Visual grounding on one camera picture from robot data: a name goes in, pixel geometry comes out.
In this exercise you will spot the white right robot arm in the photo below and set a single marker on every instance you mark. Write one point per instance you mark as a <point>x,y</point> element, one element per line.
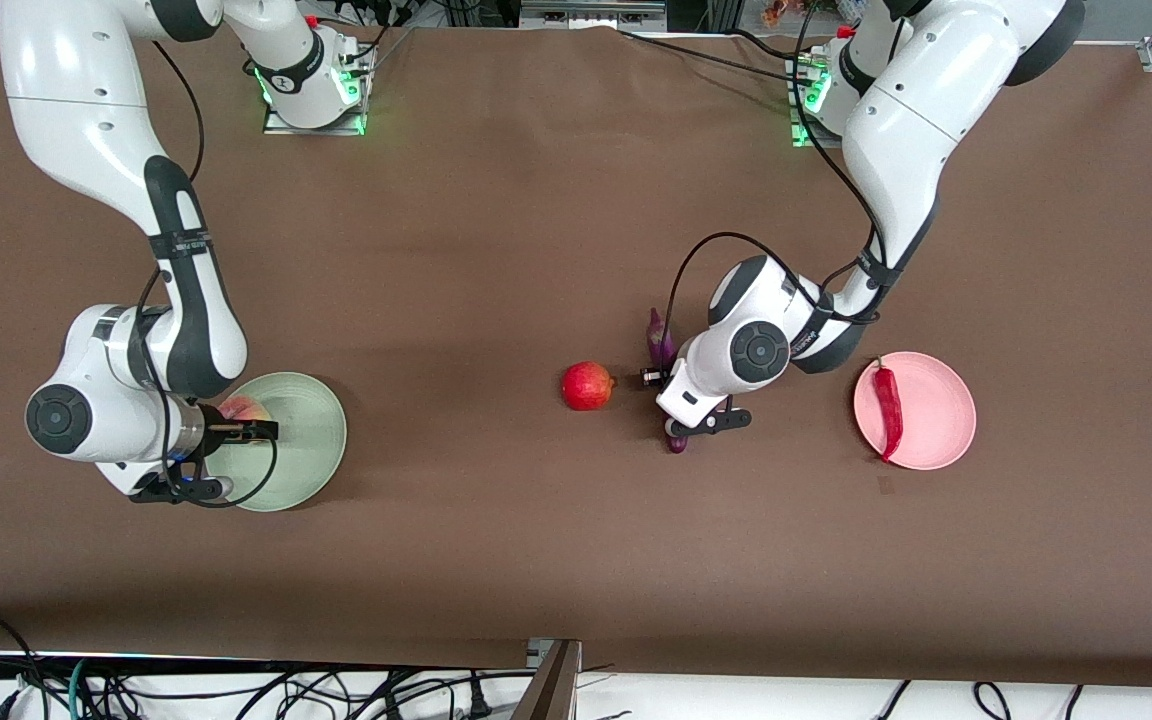
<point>86,120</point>

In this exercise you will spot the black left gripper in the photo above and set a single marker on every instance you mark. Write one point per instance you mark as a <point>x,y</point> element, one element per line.
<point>658,378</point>

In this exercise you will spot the small metal bracket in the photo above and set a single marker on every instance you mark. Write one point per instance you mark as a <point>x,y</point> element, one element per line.
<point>536,652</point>

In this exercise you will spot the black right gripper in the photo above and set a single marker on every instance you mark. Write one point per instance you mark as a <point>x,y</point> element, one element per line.
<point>224,431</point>

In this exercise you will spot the orange background object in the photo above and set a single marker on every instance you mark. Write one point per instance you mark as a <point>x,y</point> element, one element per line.
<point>781,12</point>

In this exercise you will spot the red stop button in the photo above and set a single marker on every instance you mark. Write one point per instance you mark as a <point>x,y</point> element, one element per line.
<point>844,32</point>

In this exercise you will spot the green round plate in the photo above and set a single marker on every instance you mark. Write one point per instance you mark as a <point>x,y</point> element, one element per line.
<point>306,440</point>

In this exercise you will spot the dark camera stand post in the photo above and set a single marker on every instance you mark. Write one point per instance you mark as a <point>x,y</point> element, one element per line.
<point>551,690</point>

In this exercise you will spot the pink round plate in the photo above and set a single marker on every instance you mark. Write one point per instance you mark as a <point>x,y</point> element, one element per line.
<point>936,410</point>

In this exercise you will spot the red pomegranate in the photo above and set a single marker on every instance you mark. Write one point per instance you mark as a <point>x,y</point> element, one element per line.
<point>586,387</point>

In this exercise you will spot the peach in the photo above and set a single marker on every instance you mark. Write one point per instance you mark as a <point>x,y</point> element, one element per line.
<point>246,410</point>

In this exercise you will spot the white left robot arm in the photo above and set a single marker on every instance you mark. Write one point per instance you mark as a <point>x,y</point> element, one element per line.
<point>896,130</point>

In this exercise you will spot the grey metal box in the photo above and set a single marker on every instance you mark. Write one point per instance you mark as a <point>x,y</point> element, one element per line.
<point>586,15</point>

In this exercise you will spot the purple eggplant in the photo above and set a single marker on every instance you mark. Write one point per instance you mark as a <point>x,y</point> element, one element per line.
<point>658,345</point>

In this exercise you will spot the red chili pepper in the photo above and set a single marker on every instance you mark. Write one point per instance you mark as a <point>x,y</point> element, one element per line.
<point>889,410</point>

